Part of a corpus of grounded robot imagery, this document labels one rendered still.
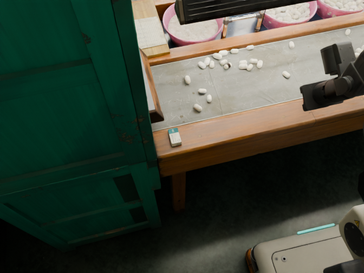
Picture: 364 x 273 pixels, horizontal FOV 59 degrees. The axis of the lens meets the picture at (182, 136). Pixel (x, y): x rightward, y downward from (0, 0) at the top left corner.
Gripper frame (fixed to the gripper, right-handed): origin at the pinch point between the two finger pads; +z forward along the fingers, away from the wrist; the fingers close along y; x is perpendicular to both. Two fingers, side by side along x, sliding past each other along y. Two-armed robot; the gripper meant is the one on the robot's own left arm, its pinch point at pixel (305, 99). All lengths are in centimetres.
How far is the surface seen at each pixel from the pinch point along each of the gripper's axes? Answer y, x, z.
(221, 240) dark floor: 18, 59, 82
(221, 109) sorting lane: 16.1, -4.5, 31.5
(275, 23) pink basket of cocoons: -20, -38, 49
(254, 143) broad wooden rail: 7.6, 10.7, 28.8
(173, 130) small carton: 36.2, 0.1, 24.0
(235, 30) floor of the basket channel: -5, -41, 58
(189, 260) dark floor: 37, 65, 79
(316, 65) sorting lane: -27.6, -14.4, 36.7
